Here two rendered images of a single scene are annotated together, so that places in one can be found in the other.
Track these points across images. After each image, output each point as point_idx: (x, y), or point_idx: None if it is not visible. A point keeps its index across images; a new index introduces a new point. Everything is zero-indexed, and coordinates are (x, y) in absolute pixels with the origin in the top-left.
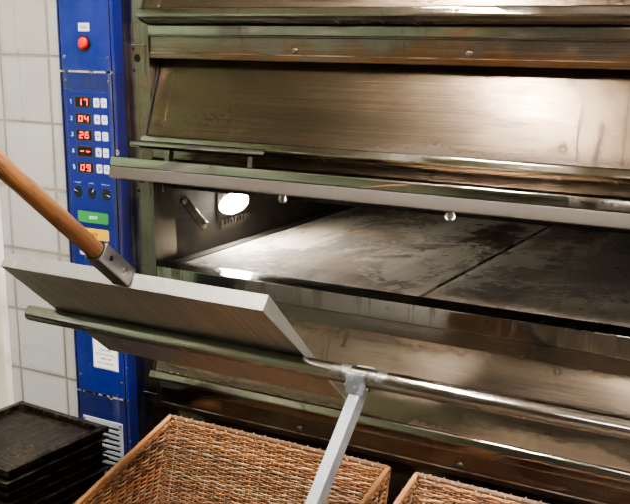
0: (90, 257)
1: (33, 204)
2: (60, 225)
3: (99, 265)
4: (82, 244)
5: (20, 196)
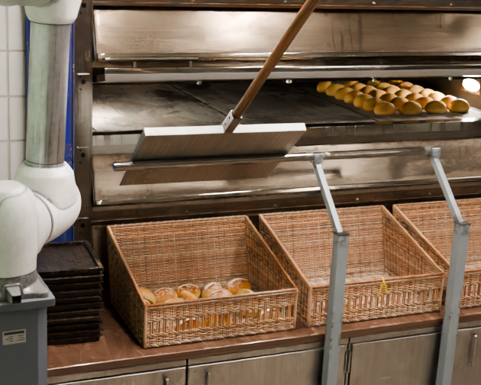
0: (238, 118)
1: (257, 91)
2: (251, 101)
3: (237, 121)
4: (244, 111)
5: (257, 88)
